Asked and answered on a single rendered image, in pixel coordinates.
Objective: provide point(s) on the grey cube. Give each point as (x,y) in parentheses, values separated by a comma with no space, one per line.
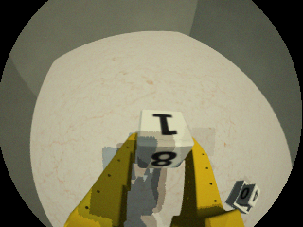
(248,196)
(163,139)

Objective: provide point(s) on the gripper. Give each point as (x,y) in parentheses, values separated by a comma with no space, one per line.
(105,204)

